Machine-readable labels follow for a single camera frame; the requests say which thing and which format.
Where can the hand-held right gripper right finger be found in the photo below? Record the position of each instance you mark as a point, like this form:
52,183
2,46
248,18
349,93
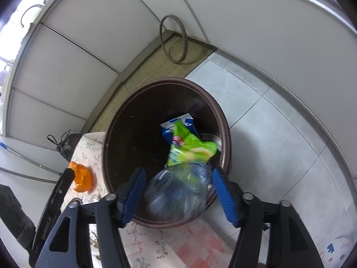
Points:
223,195

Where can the blue and white carton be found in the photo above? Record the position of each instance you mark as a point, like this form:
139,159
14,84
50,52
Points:
167,131

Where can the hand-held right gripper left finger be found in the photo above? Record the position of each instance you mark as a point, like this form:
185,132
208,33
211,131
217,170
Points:
135,195

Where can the black plastic bag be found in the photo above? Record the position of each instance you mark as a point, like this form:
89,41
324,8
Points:
65,145

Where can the brown round trash bin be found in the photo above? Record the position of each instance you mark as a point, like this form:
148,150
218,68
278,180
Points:
125,134

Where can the large orange peel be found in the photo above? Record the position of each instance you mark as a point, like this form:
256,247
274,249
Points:
82,177

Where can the white printed cloth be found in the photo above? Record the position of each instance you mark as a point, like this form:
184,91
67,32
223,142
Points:
337,248

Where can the dark cloth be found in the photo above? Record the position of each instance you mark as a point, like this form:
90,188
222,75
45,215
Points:
14,215

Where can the woven straw mat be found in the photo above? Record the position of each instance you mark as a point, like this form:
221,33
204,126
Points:
156,61

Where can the green snack bag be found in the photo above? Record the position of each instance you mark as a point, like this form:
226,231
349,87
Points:
189,148

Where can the clear plastic bottle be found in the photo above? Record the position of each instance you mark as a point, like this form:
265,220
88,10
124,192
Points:
178,189

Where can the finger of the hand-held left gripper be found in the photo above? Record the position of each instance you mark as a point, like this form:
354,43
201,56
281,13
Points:
65,181

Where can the floral tablecloth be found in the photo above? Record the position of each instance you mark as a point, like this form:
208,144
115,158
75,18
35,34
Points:
89,148

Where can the metal pole with blue end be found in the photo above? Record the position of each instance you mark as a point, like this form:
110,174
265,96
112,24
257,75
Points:
5,146

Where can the curved metal faucet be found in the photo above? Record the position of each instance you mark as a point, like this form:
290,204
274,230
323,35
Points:
23,15

